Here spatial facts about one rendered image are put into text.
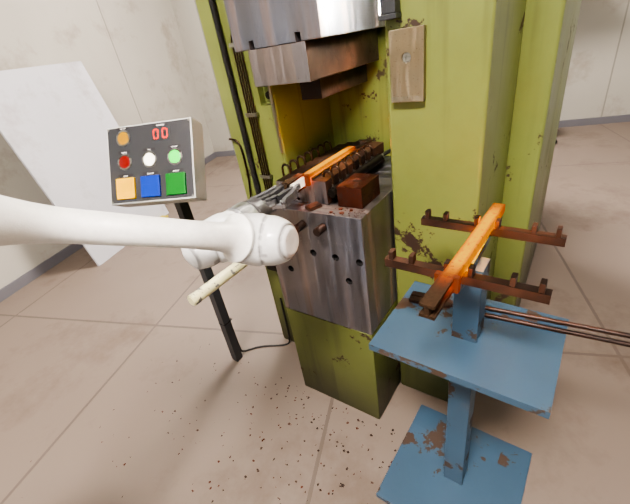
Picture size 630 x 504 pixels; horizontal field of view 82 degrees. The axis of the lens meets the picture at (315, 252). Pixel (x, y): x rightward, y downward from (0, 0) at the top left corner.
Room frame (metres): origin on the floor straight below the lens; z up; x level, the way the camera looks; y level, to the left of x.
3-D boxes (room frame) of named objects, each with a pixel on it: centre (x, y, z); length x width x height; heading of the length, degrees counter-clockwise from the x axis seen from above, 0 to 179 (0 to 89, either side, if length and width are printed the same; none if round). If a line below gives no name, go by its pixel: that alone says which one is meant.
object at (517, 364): (0.66, -0.34, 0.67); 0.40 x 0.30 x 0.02; 49
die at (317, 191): (1.27, -0.12, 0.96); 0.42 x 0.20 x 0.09; 141
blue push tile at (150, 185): (1.27, 0.53, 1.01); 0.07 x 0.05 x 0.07; 76
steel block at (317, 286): (1.25, -0.17, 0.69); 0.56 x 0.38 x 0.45; 141
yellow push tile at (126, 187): (1.30, 0.63, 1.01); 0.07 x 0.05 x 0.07; 76
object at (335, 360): (1.25, -0.17, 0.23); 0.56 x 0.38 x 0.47; 141
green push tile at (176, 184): (1.25, 0.43, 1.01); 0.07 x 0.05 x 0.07; 76
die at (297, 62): (1.27, -0.12, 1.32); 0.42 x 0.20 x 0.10; 141
